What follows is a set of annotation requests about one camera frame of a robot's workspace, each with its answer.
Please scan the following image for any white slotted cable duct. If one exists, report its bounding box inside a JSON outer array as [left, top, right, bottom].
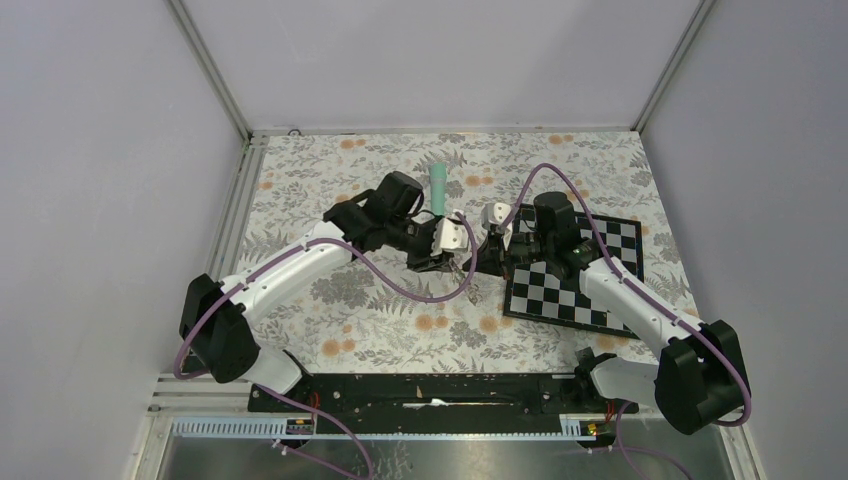
[[170, 415, 597, 442]]

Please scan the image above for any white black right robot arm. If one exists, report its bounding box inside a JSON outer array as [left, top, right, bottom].
[[466, 192, 752, 434]]

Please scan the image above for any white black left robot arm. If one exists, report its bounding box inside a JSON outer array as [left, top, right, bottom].
[[174, 171, 470, 411]]

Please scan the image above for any silver carabiner keyring with chain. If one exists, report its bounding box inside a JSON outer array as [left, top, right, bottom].
[[450, 260, 482, 305]]

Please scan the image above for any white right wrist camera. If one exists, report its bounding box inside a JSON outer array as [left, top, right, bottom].
[[481, 202, 513, 234]]

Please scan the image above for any black white checkerboard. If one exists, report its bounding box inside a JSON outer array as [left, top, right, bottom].
[[503, 214, 644, 339]]

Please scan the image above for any teal rolling pin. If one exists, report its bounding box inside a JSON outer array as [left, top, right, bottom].
[[429, 162, 447, 215]]

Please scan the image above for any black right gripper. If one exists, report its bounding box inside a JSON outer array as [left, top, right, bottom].
[[462, 229, 554, 281]]

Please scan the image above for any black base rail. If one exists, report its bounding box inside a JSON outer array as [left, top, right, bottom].
[[248, 373, 639, 436]]

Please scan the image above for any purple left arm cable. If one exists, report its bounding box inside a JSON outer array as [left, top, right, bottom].
[[173, 213, 480, 480]]

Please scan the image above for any floral patterned table mat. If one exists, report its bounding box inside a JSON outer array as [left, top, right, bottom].
[[238, 132, 696, 373]]

